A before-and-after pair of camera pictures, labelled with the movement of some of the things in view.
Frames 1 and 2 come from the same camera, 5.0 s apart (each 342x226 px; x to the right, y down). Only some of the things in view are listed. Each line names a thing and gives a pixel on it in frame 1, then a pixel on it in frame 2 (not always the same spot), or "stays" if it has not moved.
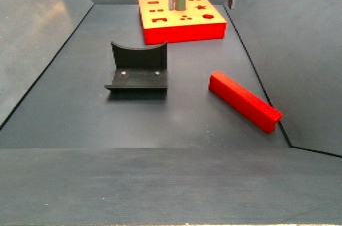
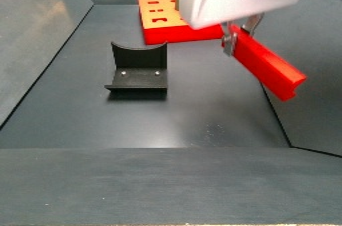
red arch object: (254, 108) → (274, 71)
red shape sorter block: (166, 25) stays
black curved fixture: (141, 69) stays
